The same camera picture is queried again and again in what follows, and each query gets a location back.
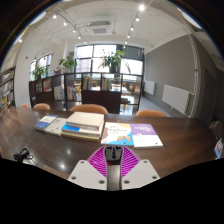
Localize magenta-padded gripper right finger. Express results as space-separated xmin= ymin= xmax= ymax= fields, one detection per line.
xmin=114 ymin=145 xmax=161 ymax=192

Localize large white wall radiator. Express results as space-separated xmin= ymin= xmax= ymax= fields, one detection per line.
xmin=161 ymin=83 xmax=192 ymax=116

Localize black charger block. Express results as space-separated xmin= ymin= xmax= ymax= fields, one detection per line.
xmin=104 ymin=144 xmax=125 ymax=167

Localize orange chairs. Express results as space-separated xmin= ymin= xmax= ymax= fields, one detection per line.
xmin=20 ymin=102 xmax=168 ymax=118

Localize ceiling spot lights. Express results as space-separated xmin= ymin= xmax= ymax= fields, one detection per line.
xmin=18 ymin=3 xmax=148 ymax=46

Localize small white wall radiator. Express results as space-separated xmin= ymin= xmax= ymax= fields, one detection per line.
xmin=143 ymin=79 xmax=157 ymax=96

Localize black coiled cable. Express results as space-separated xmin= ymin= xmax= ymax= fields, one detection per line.
xmin=13 ymin=147 xmax=38 ymax=166

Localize ceiling air conditioner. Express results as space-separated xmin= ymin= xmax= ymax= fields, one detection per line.
xmin=88 ymin=20 xmax=113 ymax=36

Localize thick white book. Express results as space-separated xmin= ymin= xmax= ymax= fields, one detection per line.
xmin=65 ymin=111 xmax=105 ymax=132

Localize plain white thin book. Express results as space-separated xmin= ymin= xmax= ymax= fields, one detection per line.
xmin=43 ymin=117 xmax=69 ymax=137

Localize green potted plant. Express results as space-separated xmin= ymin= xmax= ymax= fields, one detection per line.
xmin=98 ymin=49 xmax=126 ymax=73
xmin=58 ymin=55 xmax=78 ymax=72
xmin=30 ymin=65 xmax=49 ymax=81

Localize purple and white book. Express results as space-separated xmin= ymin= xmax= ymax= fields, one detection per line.
xmin=129 ymin=123 xmax=164 ymax=149

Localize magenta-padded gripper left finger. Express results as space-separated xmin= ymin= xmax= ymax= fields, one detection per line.
xmin=67 ymin=145 xmax=115 ymax=192

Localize tall wall bookshelf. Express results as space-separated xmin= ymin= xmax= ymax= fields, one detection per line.
xmin=0 ymin=66 xmax=17 ymax=113

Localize dark open shelf unit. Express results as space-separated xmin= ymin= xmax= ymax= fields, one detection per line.
xmin=28 ymin=72 xmax=144 ymax=115

